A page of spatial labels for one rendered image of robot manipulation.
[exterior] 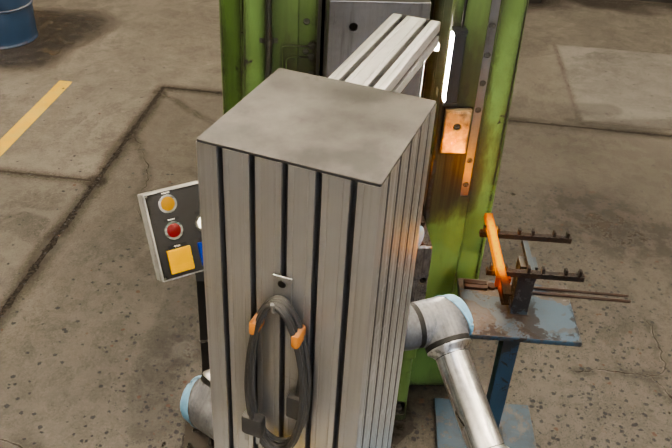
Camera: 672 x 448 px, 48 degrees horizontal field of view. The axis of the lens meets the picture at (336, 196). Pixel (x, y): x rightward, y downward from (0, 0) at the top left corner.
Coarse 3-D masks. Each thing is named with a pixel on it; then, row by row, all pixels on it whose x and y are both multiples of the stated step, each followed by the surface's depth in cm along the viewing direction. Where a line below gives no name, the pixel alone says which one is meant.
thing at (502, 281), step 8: (488, 216) 269; (488, 224) 265; (488, 232) 262; (496, 232) 261; (496, 240) 257; (496, 248) 254; (496, 256) 250; (496, 264) 246; (496, 272) 244; (504, 272) 243; (496, 280) 240; (504, 280) 238; (504, 288) 235; (504, 296) 234; (504, 304) 235
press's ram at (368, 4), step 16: (336, 0) 221; (352, 0) 221; (368, 0) 222; (384, 0) 223; (400, 0) 223; (416, 0) 224; (336, 16) 223; (352, 16) 224; (368, 16) 224; (384, 16) 224; (416, 16) 225; (336, 32) 226; (352, 32) 227; (368, 32) 227; (320, 48) 260; (336, 48) 229; (352, 48) 229; (320, 64) 260; (336, 64) 232; (416, 80) 237; (416, 96) 240
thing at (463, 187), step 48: (432, 0) 270; (480, 0) 238; (528, 0) 240; (480, 48) 247; (432, 96) 270; (480, 96) 257; (432, 144) 270; (480, 144) 268; (432, 192) 277; (480, 192) 280; (432, 240) 289; (480, 240) 292; (432, 288) 302; (432, 384) 333
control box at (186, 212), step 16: (160, 192) 235; (176, 192) 237; (192, 192) 240; (144, 208) 234; (160, 208) 235; (176, 208) 238; (192, 208) 240; (144, 224) 240; (160, 224) 235; (192, 224) 240; (160, 240) 235; (176, 240) 238; (192, 240) 240; (160, 256) 236; (160, 272) 236; (192, 272) 240
